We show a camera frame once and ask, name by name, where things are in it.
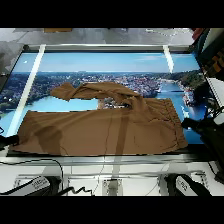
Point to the brown pants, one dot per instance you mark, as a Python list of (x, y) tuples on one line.
[(100, 133)]

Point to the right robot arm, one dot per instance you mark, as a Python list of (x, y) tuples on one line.
[(210, 133)]

